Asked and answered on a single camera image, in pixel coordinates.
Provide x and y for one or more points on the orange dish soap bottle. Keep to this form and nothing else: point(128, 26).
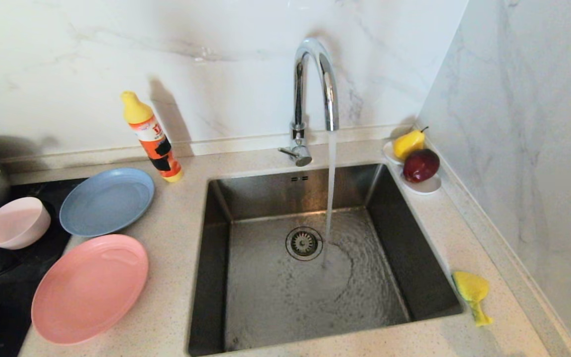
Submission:
point(155, 142)

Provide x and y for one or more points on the yellow pear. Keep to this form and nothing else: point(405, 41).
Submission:
point(407, 144)

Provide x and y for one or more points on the pink bowl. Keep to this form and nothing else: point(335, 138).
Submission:
point(15, 223)

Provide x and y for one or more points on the red apple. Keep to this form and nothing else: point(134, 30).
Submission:
point(420, 166)

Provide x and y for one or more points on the black induction cooktop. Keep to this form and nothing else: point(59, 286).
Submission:
point(18, 297)

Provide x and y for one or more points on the pink plate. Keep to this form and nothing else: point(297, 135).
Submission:
point(87, 292)

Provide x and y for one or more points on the white fruit dish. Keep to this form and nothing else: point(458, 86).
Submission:
point(427, 188)

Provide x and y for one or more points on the chrome gooseneck faucet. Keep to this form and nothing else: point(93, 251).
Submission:
point(299, 99)

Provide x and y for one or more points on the stainless steel sink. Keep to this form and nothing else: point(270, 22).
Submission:
point(265, 307)

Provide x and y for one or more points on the blue grey plate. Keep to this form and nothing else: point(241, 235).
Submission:
point(107, 201)

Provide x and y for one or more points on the yellow green sponge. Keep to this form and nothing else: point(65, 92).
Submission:
point(471, 287)

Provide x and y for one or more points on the metal sink drain strainer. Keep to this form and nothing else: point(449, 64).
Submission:
point(304, 243)

